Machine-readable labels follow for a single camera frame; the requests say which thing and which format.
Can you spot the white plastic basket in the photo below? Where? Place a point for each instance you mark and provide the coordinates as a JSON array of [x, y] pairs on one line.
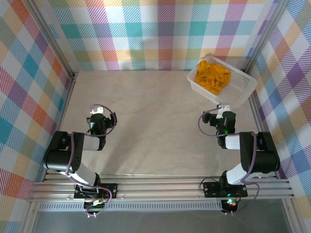
[[239, 89]]

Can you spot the yellow t-shirt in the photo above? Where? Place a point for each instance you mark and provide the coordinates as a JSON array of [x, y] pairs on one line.
[[212, 76]]

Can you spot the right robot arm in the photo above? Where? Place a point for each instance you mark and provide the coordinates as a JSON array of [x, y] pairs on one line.
[[262, 157]]

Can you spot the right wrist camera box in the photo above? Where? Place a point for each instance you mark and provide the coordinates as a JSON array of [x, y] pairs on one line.
[[222, 110]]

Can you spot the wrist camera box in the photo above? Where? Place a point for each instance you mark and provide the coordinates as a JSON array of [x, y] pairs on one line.
[[96, 111], [222, 110]]

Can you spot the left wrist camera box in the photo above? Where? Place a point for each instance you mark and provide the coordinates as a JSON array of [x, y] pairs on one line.
[[96, 111]]

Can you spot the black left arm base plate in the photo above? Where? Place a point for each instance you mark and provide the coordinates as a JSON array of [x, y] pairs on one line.
[[113, 188]]

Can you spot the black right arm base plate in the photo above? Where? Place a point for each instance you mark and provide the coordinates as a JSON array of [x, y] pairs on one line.
[[211, 189]]

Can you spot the aluminium mounting rail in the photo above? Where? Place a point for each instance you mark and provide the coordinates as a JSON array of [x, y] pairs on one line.
[[158, 189]]

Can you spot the aluminium frame post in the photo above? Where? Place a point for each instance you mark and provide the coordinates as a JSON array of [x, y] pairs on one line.
[[48, 36], [264, 36]]

